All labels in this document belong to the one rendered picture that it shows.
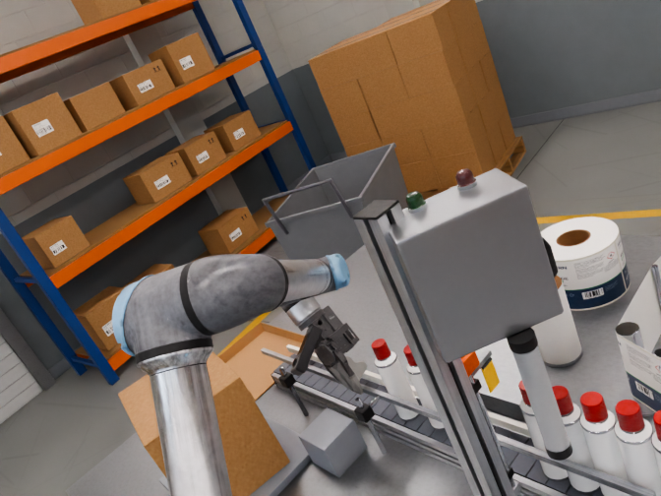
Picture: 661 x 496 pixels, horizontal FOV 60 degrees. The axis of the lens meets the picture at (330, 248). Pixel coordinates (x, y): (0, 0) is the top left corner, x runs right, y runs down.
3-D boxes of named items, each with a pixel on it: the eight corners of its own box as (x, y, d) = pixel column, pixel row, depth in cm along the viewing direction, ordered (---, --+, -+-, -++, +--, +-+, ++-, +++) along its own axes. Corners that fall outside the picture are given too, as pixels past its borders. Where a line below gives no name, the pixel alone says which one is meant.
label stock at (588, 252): (597, 256, 153) (585, 209, 148) (649, 284, 135) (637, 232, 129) (531, 287, 153) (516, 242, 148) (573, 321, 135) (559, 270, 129)
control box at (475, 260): (566, 313, 74) (527, 183, 67) (446, 365, 75) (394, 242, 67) (531, 280, 83) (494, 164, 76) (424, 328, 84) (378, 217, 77)
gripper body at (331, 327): (362, 341, 133) (330, 301, 134) (336, 363, 129) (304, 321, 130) (349, 349, 140) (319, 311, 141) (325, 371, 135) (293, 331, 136)
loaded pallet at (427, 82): (526, 151, 481) (478, -17, 429) (498, 197, 424) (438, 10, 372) (404, 173, 556) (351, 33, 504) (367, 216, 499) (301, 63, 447)
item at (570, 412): (608, 475, 97) (580, 385, 89) (594, 499, 94) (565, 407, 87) (578, 465, 101) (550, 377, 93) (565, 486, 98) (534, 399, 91)
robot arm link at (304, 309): (291, 306, 130) (281, 317, 137) (304, 322, 130) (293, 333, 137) (315, 289, 134) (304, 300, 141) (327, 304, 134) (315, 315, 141)
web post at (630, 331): (665, 403, 105) (646, 322, 98) (655, 420, 102) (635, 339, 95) (638, 397, 108) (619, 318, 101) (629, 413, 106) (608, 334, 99)
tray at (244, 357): (315, 346, 181) (310, 337, 180) (254, 402, 168) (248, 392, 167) (265, 331, 205) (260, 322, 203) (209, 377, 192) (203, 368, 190)
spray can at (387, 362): (425, 408, 129) (393, 338, 121) (411, 424, 126) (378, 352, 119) (408, 402, 133) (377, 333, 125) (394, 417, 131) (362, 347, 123)
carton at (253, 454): (290, 462, 136) (240, 376, 126) (205, 532, 127) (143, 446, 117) (244, 412, 162) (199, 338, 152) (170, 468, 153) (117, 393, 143)
